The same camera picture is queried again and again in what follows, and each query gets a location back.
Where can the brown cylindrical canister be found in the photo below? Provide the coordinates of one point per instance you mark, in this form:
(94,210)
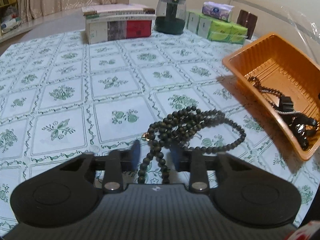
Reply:
(247,23)

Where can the pink cover book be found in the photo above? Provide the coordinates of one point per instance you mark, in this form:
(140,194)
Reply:
(112,7)

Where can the white plastic bag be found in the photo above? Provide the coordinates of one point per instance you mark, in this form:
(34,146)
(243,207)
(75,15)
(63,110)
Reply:
(10,21)

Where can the black block smartwatch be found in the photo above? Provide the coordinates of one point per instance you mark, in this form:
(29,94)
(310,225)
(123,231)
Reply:
(285,104)

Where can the thick white red book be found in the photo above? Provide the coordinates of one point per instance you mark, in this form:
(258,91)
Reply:
(117,31)

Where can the thin white book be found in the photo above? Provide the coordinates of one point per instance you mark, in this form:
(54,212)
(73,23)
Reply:
(130,15)

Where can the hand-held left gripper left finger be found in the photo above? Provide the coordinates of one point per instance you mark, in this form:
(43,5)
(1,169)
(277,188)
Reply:
(136,153)

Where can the glass jar with green base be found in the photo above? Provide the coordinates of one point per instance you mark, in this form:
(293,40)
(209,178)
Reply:
(171,17)

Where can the red white patterned cloth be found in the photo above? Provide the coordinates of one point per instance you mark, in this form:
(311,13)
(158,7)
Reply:
(306,231)

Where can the orange plastic tray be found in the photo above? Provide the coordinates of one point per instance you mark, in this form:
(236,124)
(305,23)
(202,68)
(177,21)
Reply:
(250,80)

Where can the green tissue multipack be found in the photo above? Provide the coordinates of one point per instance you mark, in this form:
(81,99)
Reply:
(220,32)

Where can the purple tissue pack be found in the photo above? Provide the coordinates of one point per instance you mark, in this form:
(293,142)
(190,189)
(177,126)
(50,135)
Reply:
(217,11)

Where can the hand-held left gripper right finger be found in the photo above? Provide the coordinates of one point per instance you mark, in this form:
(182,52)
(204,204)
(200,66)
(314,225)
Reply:
(175,156)

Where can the clear plastic sheet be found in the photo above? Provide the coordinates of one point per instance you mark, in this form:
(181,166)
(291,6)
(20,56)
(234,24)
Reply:
(300,22)

